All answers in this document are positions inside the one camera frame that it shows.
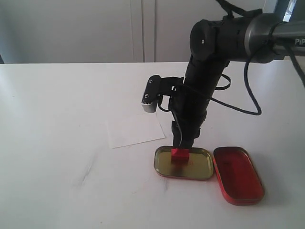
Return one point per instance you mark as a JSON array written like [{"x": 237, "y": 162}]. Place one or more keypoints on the red plastic stamp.
[{"x": 180, "y": 154}]

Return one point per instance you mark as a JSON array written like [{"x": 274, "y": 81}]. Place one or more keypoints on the grey cabinet doors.
[{"x": 77, "y": 31}]

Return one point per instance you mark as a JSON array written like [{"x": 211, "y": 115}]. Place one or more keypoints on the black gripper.
[{"x": 188, "y": 107}]

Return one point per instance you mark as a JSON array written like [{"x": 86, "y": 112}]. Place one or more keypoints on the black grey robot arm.
[{"x": 214, "y": 44}]

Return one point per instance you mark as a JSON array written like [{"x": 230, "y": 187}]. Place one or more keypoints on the white paper sheet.
[{"x": 133, "y": 129}]

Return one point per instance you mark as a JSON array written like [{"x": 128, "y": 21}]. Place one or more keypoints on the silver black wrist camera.
[{"x": 150, "y": 95}]

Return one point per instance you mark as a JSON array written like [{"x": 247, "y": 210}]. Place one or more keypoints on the red ink pad tin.
[{"x": 237, "y": 177}]

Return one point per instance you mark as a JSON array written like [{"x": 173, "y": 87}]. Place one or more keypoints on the gold tin lid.
[{"x": 199, "y": 166}]

